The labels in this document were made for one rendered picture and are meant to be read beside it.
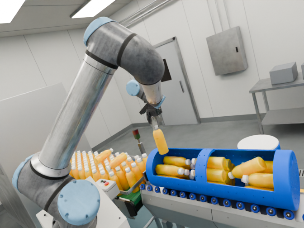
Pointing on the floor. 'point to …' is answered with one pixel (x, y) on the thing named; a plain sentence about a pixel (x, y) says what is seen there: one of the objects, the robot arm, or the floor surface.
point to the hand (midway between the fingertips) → (155, 126)
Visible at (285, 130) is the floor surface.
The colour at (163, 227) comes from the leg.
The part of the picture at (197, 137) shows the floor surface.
